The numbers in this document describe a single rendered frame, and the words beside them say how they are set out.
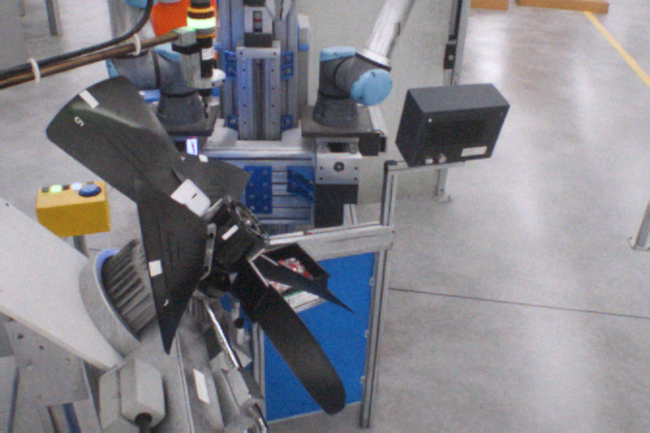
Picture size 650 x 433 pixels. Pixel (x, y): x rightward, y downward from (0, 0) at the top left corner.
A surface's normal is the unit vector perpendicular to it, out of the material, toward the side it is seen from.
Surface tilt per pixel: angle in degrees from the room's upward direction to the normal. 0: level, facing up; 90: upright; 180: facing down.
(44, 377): 90
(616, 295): 0
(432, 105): 15
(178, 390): 40
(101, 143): 53
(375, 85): 97
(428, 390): 0
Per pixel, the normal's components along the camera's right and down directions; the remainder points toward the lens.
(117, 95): 0.65, -0.49
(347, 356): 0.29, 0.48
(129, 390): -0.59, -0.59
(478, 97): 0.11, -0.72
